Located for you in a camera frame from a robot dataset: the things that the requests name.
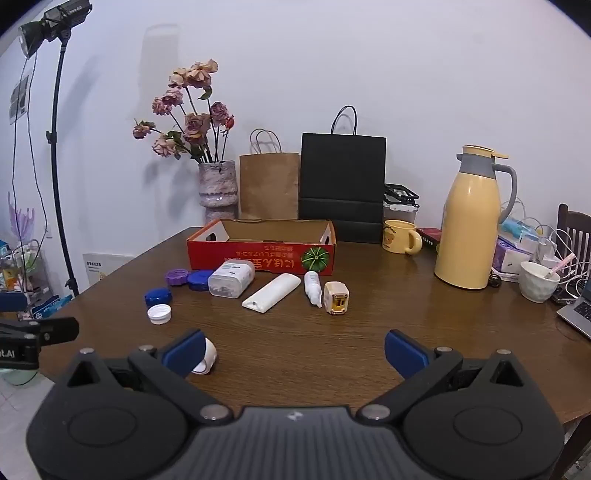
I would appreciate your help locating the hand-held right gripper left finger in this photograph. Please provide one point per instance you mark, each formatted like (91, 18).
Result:
(184, 353)

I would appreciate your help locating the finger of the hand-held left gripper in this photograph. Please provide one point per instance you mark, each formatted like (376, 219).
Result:
(11, 301)
(51, 330)

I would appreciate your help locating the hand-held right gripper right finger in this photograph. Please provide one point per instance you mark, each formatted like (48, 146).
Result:
(406, 353)

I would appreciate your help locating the white bottle cap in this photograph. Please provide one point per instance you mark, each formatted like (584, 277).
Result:
(159, 314)

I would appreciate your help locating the blue bottle cap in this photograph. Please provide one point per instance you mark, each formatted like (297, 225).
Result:
(158, 296)

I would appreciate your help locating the blue round lid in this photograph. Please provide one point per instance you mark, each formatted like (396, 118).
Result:
(198, 280)

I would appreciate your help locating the purple cap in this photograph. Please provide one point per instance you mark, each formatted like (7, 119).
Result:
(176, 277)

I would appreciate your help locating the clear plastic jar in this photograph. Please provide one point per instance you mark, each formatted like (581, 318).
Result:
(228, 279)

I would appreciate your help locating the white and yellow charger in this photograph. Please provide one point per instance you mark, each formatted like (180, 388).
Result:
(336, 297)

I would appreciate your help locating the white plastic bottle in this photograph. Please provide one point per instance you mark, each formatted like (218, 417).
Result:
(270, 294)

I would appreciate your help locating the small white dropper bottle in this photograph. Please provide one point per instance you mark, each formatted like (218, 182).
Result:
(312, 284)

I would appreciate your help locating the red cardboard box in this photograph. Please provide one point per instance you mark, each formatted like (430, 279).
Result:
(258, 258)

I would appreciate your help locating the blue and white package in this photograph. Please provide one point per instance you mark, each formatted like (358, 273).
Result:
(51, 307)

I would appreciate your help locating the metal storage rack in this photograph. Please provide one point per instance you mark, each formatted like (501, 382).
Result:
(27, 272)

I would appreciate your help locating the white board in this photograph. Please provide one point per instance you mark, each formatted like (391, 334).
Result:
(104, 265)

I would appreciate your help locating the yellow bear mug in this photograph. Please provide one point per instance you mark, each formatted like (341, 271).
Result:
(397, 237)

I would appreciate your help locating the small red box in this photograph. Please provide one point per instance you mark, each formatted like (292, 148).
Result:
(428, 237)

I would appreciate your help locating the purple tissue pack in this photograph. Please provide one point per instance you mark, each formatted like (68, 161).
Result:
(505, 254)

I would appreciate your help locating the clear container with black lid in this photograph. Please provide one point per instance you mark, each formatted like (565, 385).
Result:
(399, 212)

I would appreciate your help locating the yellow thermos jug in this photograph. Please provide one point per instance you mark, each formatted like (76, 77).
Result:
(466, 221)

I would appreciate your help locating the white bowl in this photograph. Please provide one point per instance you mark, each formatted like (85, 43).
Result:
(538, 284)

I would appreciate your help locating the black light stand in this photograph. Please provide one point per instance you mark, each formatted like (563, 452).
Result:
(53, 152)

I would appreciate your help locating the light blue package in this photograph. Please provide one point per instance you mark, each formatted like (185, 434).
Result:
(517, 228)

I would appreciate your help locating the mottled pink ceramic vase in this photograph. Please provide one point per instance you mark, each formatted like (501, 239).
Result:
(218, 189)

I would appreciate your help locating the grey laptop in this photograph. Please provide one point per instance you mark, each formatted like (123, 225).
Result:
(577, 314)

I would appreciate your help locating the pink spoon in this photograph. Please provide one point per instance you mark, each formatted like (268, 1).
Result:
(561, 265)

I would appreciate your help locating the brown paper bag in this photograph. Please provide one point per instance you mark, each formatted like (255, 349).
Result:
(270, 184)

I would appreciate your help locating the black paper bag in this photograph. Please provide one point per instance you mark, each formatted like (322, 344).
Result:
(341, 175)

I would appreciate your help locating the dark wooden chair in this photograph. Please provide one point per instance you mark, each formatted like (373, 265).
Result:
(570, 221)

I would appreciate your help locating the dried pink roses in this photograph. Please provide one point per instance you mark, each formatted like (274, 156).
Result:
(194, 122)

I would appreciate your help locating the black studio light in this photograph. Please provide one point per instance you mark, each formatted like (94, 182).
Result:
(55, 21)

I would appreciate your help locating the grey wall poster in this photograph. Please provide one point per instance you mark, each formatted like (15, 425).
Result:
(19, 99)

